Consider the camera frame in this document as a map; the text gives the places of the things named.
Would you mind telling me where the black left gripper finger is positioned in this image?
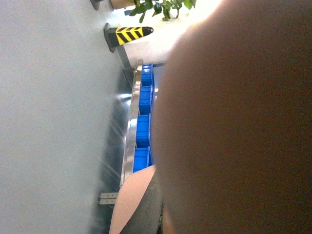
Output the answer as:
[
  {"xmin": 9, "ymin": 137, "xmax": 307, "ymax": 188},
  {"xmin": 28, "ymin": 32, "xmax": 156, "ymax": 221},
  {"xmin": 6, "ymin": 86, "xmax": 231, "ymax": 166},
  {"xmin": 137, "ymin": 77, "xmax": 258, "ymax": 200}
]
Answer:
[{"xmin": 120, "ymin": 170, "xmax": 164, "ymax": 234}]

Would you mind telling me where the yellow black traffic cone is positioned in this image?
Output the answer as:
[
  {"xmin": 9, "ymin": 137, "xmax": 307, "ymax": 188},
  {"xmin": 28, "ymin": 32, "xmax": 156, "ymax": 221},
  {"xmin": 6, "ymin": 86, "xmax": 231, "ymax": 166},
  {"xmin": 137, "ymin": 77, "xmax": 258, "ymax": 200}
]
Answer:
[{"xmin": 103, "ymin": 23, "xmax": 154, "ymax": 53}]

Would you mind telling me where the steel shelf rack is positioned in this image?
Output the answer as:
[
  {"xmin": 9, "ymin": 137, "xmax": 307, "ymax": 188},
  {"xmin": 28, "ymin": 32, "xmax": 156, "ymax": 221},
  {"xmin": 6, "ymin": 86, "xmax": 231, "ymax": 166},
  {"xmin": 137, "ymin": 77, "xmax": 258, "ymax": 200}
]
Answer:
[{"xmin": 98, "ymin": 59, "xmax": 159, "ymax": 205}]

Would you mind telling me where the green potted plant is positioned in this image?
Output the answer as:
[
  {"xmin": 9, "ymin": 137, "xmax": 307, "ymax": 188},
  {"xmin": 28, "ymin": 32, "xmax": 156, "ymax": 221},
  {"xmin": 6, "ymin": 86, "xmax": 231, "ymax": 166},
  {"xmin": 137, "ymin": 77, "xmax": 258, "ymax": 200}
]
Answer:
[{"xmin": 109, "ymin": 0, "xmax": 197, "ymax": 24}]

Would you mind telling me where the beige plastic dustpan tray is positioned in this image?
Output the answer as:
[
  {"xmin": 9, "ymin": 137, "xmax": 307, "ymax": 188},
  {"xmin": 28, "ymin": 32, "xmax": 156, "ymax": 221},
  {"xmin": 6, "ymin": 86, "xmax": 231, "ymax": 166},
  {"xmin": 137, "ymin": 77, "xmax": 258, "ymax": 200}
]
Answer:
[{"xmin": 109, "ymin": 0, "xmax": 312, "ymax": 234}]

